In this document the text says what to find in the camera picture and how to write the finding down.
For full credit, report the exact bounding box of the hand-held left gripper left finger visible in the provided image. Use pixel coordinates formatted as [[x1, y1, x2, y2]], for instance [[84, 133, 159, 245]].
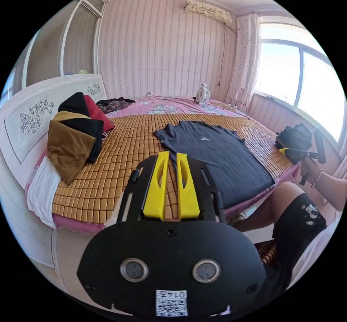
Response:
[[143, 151, 170, 220]]

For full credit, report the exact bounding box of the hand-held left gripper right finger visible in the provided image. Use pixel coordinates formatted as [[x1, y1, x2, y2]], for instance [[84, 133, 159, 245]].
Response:
[[176, 153, 201, 221]]

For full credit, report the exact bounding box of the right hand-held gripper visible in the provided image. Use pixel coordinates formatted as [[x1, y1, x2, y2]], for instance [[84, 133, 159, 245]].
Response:
[[279, 148, 319, 186]]

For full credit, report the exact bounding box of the person's right forearm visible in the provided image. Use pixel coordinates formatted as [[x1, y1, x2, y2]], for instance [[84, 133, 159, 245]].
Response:
[[312, 169, 347, 212]]

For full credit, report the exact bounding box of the gray short sleeve shirt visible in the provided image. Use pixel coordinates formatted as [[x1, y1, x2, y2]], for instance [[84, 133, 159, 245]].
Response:
[[153, 121, 276, 209]]

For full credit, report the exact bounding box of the person's right hand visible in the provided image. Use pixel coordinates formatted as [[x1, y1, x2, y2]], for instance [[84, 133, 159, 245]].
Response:
[[300, 156, 324, 189]]

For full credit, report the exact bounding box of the black garment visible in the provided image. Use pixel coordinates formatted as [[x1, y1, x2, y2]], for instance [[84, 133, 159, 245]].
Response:
[[276, 123, 313, 152]]

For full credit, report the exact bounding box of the bed with woven mat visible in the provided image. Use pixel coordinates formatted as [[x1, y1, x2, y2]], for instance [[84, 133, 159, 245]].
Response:
[[0, 73, 302, 293]]

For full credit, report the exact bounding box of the window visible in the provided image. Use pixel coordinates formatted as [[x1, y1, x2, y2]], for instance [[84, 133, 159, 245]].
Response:
[[254, 22, 345, 144]]

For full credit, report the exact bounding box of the person's body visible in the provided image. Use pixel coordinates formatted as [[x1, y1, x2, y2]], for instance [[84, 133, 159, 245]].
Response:
[[227, 181, 347, 304]]

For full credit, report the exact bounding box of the dark patterned garment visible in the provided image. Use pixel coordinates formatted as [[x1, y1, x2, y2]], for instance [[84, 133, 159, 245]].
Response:
[[95, 97, 136, 115]]

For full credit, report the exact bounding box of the pile of clothes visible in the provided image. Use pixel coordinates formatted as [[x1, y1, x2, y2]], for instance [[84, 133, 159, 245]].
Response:
[[47, 92, 116, 185]]

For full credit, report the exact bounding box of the small white fan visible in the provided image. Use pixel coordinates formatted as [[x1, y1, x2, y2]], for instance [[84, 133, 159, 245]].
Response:
[[195, 83, 212, 106]]

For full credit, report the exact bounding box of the pink dotted curtain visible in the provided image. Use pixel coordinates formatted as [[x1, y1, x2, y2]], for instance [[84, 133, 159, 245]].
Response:
[[226, 13, 261, 106]]

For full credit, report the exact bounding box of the white cloth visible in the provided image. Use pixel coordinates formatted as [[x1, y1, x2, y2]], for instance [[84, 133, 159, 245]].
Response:
[[27, 156, 65, 229]]

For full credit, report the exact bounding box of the air conditioner with cloth cover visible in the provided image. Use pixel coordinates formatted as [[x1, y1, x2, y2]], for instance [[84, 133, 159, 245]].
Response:
[[184, 0, 234, 25]]

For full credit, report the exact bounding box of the built-in cupboard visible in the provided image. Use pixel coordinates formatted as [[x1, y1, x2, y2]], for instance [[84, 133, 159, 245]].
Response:
[[23, 0, 110, 87]]

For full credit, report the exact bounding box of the white power strip with cable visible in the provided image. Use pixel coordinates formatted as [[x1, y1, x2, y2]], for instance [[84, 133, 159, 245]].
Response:
[[227, 100, 249, 117]]

